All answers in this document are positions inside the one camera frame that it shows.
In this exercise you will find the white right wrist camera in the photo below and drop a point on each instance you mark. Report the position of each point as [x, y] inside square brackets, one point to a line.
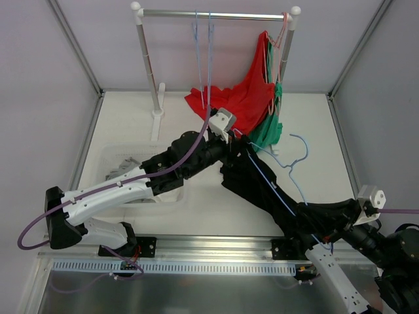
[371, 199]

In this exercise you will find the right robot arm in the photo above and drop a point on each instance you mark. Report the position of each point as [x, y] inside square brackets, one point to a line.
[395, 255]

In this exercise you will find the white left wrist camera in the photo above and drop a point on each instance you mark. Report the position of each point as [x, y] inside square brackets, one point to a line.
[221, 122]

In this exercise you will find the red tank top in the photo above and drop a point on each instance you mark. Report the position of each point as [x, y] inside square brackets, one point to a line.
[248, 101]

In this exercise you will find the green tank top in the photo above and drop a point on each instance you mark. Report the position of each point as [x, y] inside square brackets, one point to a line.
[268, 132]

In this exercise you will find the red garment on table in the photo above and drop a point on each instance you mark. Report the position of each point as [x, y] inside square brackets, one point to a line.
[219, 98]

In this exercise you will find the grey tank top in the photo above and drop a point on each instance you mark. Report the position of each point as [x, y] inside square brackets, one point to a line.
[124, 167]

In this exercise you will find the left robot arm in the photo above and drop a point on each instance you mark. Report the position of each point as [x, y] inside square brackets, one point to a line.
[74, 222]

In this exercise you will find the black tank top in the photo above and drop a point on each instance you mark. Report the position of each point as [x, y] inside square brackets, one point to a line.
[250, 178]

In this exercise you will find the light blue wire hanger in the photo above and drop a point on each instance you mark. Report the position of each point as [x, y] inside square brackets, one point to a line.
[197, 52]

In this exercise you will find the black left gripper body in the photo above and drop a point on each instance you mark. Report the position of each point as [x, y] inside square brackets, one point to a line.
[231, 148]

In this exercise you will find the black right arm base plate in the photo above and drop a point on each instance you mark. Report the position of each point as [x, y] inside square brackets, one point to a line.
[283, 248]

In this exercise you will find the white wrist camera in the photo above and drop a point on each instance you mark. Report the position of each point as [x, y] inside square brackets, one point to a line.
[371, 199]
[221, 122]

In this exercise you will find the white plastic perforated basket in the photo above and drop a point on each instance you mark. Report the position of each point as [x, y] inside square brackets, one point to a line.
[112, 155]

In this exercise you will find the white clothes rack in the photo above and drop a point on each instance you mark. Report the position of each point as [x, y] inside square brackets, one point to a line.
[177, 66]

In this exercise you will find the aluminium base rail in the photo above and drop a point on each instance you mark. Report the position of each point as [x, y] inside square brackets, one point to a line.
[208, 248]

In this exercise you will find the pink wire hanger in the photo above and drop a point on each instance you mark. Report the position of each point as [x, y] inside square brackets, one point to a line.
[278, 59]

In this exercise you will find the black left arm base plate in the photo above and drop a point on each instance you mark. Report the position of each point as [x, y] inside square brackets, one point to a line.
[141, 247]

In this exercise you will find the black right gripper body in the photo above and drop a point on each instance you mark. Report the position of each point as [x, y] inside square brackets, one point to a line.
[351, 213]

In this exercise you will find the white tank top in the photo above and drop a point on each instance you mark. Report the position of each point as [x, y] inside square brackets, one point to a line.
[169, 197]

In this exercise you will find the white slotted cable duct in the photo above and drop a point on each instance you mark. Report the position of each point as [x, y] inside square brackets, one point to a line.
[177, 267]

